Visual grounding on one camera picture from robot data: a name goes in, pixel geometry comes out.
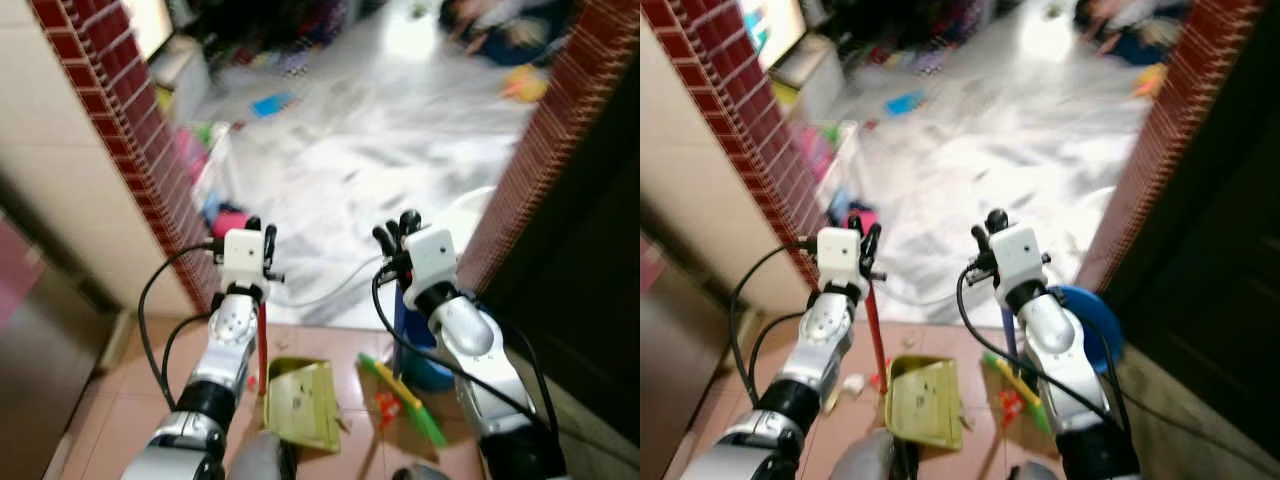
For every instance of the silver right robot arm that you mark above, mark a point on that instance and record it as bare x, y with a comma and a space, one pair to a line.
1050, 335
470, 340

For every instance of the white paper scrap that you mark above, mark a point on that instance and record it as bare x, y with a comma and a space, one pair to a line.
853, 383

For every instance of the person sitting on floor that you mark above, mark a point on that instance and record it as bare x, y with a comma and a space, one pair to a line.
1135, 32
505, 35

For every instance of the dark wooden door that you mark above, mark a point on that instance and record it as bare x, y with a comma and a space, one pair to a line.
1210, 200
570, 280

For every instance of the bright television screen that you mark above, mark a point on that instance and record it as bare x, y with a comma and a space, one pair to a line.
775, 28

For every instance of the grey robot right leg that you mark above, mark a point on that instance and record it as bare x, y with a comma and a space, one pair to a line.
420, 473
1032, 472

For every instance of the pink green toy pile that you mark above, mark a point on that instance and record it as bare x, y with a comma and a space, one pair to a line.
195, 150
822, 150

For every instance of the red litter scrap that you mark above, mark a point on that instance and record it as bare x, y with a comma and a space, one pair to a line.
1010, 403
387, 405

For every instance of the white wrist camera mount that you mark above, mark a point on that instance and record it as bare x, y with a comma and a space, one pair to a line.
432, 258
838, 256
1016, 252
242, 258

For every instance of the yellow toy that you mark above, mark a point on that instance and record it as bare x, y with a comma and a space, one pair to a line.
1152, 81
526, 83

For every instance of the white television stand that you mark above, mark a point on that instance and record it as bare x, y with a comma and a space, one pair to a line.
812, 72
182, 72

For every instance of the white plastic basin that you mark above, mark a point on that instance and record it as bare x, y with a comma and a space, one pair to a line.
470, 215
1102, 212

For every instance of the grey robot leg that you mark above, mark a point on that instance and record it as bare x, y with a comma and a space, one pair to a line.
258, 458
862, 458
1032, 472
420, 473

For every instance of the blue plastic basin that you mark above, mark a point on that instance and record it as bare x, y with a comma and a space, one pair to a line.
1095, 320
432, 372

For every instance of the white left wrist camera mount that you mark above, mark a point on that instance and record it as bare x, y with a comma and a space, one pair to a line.
838, 256
242, 258

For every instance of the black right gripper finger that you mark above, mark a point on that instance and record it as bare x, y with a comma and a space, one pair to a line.
409, 224
996, 221
981, 238
384, 240

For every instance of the pink plastic item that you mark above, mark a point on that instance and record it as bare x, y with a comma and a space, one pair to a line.
858, 216
230, 222

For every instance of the blue flat item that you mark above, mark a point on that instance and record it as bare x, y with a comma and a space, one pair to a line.
273, 103
905, 103

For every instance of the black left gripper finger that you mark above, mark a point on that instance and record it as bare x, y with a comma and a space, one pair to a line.
269, 243
872, 241
853, 221
252, 224

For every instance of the grey robot left leg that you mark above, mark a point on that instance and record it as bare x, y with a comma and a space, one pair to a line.
862, 458
258, 458

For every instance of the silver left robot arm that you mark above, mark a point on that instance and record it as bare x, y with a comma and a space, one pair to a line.
822, 335
232, 335

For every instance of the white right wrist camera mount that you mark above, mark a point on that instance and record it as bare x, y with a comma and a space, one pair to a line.
1016, 252
432, 258

